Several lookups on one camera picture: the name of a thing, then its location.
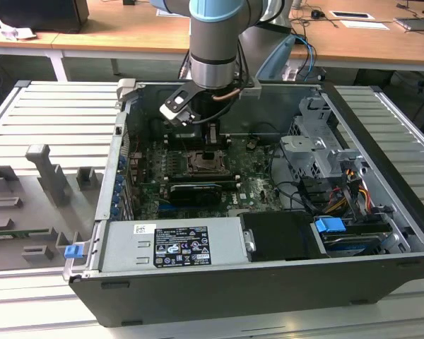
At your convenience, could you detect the metal socket cover frame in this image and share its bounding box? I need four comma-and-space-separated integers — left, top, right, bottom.
187, 150, 230, 174

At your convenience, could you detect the black RAM slot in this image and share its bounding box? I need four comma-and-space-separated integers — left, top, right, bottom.
189, 169, 242, 180
140, 178, 242, 190

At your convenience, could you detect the CPU socket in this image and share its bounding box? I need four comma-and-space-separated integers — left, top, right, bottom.
184, 148, 233, 177

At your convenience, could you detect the black graphics card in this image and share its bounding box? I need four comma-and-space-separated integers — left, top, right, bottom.
168, 183, 222, 208

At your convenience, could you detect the green motherboard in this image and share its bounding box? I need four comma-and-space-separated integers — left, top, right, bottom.
126, 136, 287, 220

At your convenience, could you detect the silver metal drive cage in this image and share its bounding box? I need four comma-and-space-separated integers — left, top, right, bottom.
278, 97, 368, 181

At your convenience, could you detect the wooden desk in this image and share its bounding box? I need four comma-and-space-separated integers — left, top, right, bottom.
0, 0, 298, 77
289, 0, 424, 73

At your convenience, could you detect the black plastic shroud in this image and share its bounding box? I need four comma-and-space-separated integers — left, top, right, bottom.
242, 211, 326, 264

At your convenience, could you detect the hard disk in blue carrier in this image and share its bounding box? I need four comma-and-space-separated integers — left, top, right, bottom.
312, 217, 393, 257

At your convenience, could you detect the grey power supply unit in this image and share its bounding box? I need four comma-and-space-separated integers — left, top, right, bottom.
100, 217, 255, 273

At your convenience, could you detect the white paper sheet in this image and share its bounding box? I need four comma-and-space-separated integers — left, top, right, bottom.
340, 19, 391, 31

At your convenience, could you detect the open black PC case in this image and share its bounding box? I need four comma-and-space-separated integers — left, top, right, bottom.
62, 78, 424, 328

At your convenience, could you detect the black computer box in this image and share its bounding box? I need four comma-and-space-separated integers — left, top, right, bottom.
0, 0, 90, 35

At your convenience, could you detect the crumpled white paper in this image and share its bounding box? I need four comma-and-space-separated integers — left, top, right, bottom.
0, 19, 37, 42

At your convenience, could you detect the grey laptop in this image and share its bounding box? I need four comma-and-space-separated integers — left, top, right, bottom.
394, 16, 424, 33

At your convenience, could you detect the grey parts rack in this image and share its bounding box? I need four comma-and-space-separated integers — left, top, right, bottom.
0, 143, 105, 273

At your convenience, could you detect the green RAM stick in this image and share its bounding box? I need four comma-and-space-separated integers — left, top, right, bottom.
0, 229, 52, 238

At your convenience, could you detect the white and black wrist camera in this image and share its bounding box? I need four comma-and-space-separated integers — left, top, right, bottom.
158, 83, 203, 128

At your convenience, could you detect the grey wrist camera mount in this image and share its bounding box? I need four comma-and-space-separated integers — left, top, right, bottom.
238, 79, 263, 100

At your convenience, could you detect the blue cable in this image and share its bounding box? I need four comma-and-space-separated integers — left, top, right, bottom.
295, 33, 318, 77

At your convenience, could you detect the flat black cable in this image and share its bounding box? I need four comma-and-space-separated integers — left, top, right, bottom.
341, 174, 362, 222

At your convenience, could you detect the orange yellow wire bundle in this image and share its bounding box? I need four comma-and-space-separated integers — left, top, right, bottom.
324, 169, 372, 215

